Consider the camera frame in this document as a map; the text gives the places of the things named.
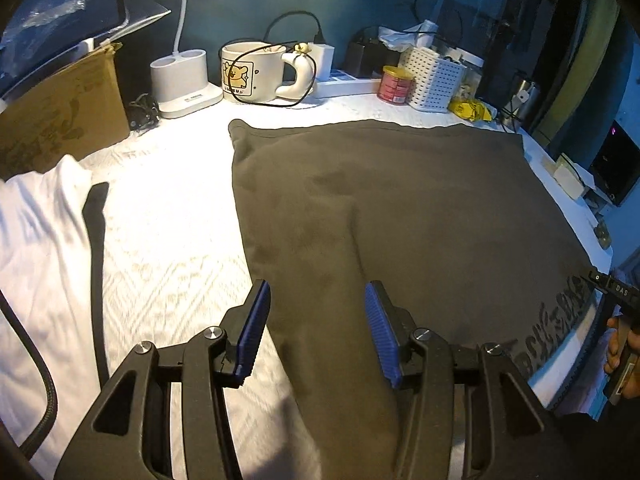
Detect white perforated plastic basket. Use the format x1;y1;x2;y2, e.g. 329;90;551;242
399;47;464;113

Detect black charging cable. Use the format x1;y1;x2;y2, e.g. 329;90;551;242
224;8;327;110

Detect white power strip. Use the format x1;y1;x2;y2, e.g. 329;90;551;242
311;70;381;99

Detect white desk lamp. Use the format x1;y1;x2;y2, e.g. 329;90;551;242
150;0;224;119

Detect yellow crumpled wrapper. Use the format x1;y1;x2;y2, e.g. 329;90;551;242
448;98;495;122

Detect glass jar white lid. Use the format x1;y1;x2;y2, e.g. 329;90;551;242
457;49;485;100

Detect person right hand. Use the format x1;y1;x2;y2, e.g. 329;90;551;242
603;315;640;400

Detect white cartoon mug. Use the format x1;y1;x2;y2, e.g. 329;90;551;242
220;41;317;104

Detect dark grey t-shirt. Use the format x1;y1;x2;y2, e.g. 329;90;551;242
229;120;591;479

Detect black power adapter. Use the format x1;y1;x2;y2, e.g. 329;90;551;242
342;40;400;78

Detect white t-shirt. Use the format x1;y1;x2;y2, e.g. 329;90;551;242
1;155;100;479

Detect black braided cable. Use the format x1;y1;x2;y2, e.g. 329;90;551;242
0;288;59;461

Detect cardboard box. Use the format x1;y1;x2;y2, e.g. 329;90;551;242
0;42;130;180

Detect small white box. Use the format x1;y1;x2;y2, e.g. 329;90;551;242
551;154;593;200

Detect red and yellow can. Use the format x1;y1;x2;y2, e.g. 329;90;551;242
378;65;413;105

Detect stainless steel tumbler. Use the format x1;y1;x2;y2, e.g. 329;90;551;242
502;79;540;131

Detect white usb charger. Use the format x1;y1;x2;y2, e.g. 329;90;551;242
310;44;335;81

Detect tablet in plastic bag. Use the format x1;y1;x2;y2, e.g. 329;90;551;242
1;0;170;103

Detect white tissue paper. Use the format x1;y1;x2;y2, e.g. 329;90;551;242
378;20;456;53

